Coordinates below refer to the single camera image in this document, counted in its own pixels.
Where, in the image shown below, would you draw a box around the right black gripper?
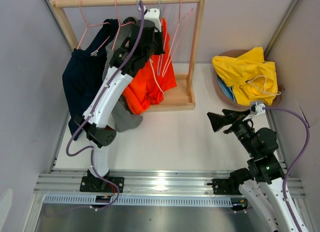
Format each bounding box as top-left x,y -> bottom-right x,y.
206,108 -> 257,156

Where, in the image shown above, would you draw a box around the light blue shorts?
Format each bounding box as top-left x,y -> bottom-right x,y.
217,75 -> 236,102

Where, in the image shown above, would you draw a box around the pink hanger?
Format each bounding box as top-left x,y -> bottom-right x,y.
160,0 -> 193,78
111,0 -> 123,51
76,0 -> 110,57

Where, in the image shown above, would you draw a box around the orange shorts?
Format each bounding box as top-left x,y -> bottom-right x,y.
122,18 -> 177,115

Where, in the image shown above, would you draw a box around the yellow shorts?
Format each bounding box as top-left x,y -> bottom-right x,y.
212,46 -> 281,106

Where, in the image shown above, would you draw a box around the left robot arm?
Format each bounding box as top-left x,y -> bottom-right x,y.
75,18 -> 165,192

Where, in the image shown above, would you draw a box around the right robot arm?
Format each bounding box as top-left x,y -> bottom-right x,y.
207,102 -> 308,232

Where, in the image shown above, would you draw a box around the navy blue shorts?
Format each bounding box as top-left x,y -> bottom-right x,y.
62,19 -> 118,134

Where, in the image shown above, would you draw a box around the grey shorts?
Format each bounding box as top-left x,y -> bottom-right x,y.
102,23 -> 143,133

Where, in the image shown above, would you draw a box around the wooden clothes rack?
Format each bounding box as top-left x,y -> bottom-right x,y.
48,0 -> 207,113

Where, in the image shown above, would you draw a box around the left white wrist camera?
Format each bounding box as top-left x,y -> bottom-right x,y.
144,8 -> 162,32

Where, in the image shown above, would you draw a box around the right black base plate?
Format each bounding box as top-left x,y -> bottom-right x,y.
206,178 -> 241,196

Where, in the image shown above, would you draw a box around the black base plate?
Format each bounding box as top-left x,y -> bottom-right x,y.
79,176 -> 125,193
206,178 -> 241,196

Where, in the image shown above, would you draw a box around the aluminium mounting rail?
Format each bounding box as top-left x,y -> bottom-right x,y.
32,169 -> 307,199

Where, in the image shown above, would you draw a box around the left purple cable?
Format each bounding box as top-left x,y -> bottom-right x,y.
65,0 -> 146,178

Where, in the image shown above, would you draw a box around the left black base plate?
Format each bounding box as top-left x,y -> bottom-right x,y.
79,176 -> 125,193

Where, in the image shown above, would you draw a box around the slotted grey cable duct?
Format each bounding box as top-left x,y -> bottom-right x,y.
43,194 -> 233,208

